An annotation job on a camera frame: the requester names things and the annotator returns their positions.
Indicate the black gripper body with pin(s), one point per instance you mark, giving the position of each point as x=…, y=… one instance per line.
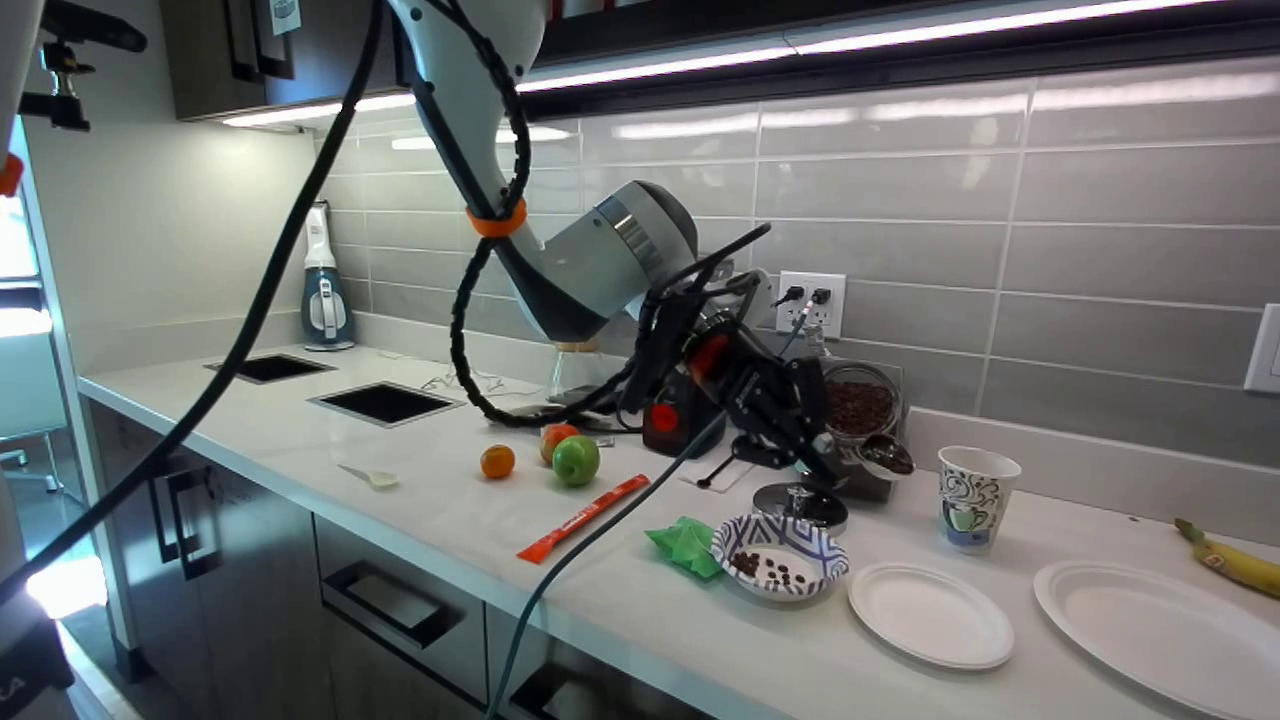
x=762, y=385

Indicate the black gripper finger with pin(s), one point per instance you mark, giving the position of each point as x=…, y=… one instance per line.
x=809, y=453
x=827, y=400

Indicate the silver spoon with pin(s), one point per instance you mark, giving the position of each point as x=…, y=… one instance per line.
x=883, y=453

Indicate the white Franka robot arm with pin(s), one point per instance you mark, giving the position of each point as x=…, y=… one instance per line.
x=586, y=265

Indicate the glass coffee bean jar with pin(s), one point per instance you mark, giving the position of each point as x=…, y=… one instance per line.
x=866, y=400

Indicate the black spoon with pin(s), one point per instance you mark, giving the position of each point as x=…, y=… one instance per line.
x=720, y=469

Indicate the black coffee grinder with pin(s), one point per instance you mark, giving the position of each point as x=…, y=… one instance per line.
x=674, y=425

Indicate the small white paper plate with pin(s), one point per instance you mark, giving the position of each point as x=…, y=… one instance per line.
x=930, y=617

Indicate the large white paper plate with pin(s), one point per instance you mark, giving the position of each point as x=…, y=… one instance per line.
x=1160, y=632

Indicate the white plastic spoon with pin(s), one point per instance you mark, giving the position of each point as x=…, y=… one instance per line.
x=374, y=474

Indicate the blue patterned bowl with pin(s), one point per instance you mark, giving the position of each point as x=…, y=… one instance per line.
x=746, y=540

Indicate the green packet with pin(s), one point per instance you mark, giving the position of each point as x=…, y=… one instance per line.
x=686, y=546

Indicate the patterned paper cup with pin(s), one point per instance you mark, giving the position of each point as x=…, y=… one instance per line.
x=976, y=500

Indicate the green apple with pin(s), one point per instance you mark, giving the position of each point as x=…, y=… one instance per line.
x=578, y=461

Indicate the red orange peach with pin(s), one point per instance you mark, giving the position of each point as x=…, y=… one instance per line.
x=552, y=436

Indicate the orange red flat strip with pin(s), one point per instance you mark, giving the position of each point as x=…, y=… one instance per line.
x=582, y=522

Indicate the small orange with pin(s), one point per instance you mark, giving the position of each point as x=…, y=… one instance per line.
x=497, y=461

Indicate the under-cabinet light strip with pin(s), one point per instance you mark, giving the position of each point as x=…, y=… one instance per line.
x=692, y=62

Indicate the dark upper cabinet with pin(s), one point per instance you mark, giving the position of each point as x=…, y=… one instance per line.
x=932, y=50

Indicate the black square counter cutout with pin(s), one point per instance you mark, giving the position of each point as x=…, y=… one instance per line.
x=386, y=400

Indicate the white blue dispenser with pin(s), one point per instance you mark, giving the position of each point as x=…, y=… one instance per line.
x=329, y=310

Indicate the yellow banana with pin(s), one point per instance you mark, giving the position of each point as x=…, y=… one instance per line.
x=1241, y=564

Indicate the white double wall outlet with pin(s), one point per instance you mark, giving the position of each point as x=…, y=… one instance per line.
x=837, y=325

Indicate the white wall switch plate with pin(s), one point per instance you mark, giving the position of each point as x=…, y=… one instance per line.
x=1266, y=350

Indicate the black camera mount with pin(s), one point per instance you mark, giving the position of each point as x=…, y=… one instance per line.
x=80, y=25

